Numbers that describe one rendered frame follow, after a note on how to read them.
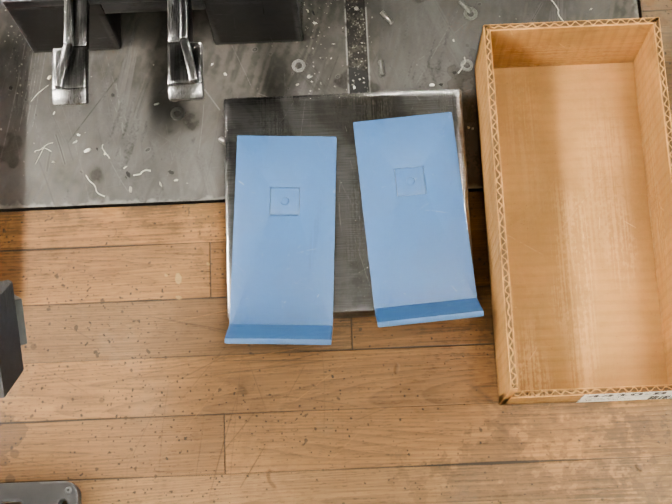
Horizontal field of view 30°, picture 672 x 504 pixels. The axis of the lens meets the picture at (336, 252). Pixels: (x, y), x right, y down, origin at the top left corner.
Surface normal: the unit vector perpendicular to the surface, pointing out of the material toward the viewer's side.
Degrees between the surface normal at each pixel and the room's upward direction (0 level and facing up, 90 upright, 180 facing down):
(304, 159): 0
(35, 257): 0
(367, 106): 0
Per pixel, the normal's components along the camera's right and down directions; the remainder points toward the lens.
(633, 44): 0.04, 0.97
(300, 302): -0.02, -0.25
